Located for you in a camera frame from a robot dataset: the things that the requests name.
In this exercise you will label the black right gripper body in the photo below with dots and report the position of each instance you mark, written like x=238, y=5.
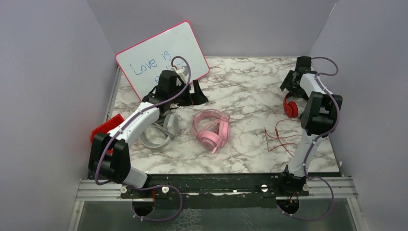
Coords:
x=291, y=86

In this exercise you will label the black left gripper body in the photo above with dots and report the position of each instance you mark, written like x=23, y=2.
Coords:
x=184, y=99

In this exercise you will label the red black headphones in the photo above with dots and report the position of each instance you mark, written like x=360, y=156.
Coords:
x=291, y=108

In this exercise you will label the pink headphones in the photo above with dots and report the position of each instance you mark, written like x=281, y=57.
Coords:
x=214, y=135

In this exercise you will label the grey white headphones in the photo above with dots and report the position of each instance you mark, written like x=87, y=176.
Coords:
x=161, y=132

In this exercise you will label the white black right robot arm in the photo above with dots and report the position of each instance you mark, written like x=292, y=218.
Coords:
x=318, y=110

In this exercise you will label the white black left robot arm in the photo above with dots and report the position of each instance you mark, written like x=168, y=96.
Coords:
x=109, y=156

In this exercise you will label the pink framed whiteboard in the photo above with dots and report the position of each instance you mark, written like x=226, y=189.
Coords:
x=177, y=46

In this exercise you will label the red plastic bin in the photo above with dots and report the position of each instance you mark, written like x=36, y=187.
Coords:
x=108, y=125

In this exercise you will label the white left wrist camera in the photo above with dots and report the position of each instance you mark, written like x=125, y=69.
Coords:
x=179, y=69

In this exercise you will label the black metal base rail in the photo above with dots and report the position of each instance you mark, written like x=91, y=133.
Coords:
x=214, y=191

